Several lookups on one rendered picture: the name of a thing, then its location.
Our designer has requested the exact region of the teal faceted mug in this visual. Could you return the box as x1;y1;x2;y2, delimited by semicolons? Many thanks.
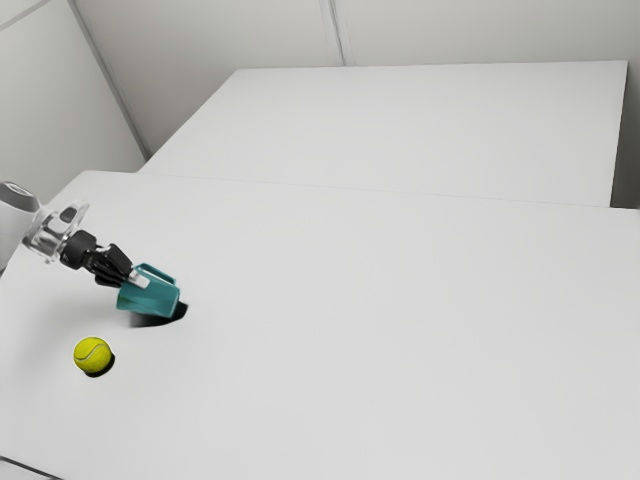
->
115;262;181;319

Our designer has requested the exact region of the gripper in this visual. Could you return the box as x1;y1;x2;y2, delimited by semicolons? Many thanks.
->
59;230;151;290

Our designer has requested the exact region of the yellow tennis ball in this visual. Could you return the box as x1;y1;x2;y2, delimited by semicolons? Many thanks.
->
73;336;113;376

